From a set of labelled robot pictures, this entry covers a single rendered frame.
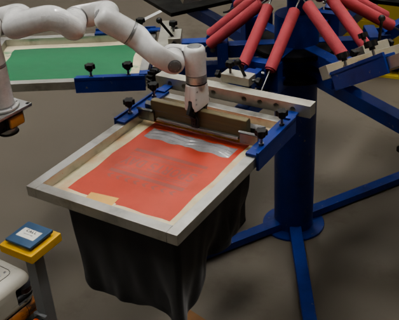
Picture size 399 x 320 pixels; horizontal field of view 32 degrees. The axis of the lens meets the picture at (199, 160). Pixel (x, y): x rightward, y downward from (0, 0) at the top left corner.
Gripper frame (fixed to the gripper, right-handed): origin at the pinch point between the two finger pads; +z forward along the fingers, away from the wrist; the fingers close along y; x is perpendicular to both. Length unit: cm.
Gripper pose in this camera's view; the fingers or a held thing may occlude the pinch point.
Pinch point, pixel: (199, 119)
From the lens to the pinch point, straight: 252.3
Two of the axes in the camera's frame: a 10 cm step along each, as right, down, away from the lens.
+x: 8.5, 2.2, -4.7
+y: -5.2, 4.6, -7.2
